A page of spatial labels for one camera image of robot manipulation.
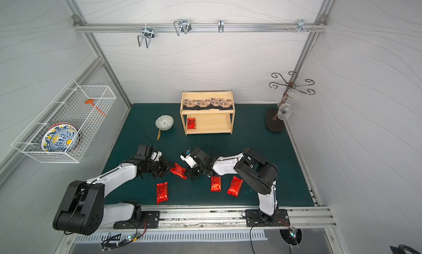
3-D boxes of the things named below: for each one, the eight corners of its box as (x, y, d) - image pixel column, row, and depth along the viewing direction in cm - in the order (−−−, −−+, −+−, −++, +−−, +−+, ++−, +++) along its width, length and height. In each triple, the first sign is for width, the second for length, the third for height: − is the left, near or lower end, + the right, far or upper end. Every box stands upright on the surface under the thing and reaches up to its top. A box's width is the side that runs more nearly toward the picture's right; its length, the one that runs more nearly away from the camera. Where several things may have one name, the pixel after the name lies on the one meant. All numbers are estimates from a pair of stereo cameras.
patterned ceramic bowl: (155, 130, 107) (153, 126, 104) (159, 118, 114) (157, 114, 110) (172, 130, 107) (170, 126, 104) (174, 118, 114) (173, 114, 111)
